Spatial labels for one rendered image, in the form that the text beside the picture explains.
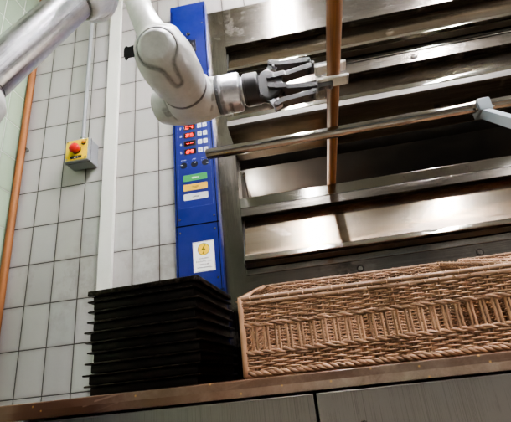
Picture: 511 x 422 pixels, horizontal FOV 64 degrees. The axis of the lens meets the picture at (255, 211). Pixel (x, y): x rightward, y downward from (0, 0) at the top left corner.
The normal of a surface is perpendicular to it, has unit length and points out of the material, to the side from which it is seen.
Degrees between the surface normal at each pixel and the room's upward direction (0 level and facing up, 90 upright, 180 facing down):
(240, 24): 90
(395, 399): 90
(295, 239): 70
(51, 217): 90
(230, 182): 90
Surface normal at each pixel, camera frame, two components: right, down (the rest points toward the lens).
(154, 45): -0.07, -0.02
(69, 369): -0.16, -0.37
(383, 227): -0.18, -0.66
